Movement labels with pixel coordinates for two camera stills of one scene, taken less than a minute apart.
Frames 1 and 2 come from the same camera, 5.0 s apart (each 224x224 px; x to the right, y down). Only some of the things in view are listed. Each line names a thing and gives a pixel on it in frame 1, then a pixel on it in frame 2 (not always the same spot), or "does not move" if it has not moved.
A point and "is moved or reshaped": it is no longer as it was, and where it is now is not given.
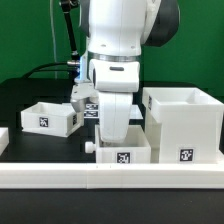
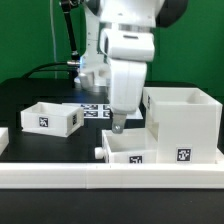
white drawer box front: x=136 y=149 is moved or reshaped
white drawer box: x=50 y=118 does not move
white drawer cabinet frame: x=183 y=125 does not move
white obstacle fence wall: x=111 y=175 does not move
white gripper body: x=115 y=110 to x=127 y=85
